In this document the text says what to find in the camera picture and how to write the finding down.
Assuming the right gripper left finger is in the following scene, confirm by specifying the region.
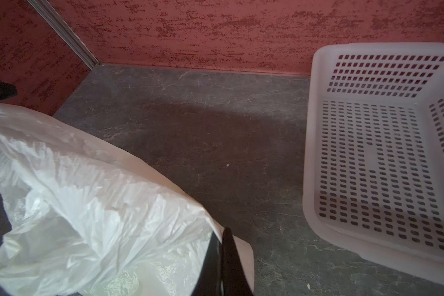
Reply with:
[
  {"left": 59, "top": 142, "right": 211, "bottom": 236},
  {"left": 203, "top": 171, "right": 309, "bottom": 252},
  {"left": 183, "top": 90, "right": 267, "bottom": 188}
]
[{"left": 191, "top": 233, "right": 222, "bottom": 296}]

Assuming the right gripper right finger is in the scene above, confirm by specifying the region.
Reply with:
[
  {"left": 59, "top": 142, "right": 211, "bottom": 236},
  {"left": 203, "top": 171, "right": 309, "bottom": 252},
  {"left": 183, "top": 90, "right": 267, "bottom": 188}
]
[{"left": 222, "top": 228, "right": 253, "bottom": 296}]

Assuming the white plastic bag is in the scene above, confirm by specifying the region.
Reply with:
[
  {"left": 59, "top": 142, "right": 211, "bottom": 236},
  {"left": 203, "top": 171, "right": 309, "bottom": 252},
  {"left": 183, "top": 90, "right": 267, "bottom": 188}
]
[{"left": 0, "top": 103, "right": 254, "bottom": 296}]

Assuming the white perforated plastic basket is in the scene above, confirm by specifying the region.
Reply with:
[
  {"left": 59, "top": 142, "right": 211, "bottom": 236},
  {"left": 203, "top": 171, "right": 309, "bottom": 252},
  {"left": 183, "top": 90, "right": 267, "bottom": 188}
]
[{"left": 303, "top": 43, "right": 444, "bottom": 285}]

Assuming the left aluminium corner post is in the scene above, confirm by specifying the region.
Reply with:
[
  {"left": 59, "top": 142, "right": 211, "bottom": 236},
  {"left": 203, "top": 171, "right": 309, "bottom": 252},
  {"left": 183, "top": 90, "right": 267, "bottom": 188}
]
[{"left": 28, "top": 0, "right": 100, "bottom": 70}]

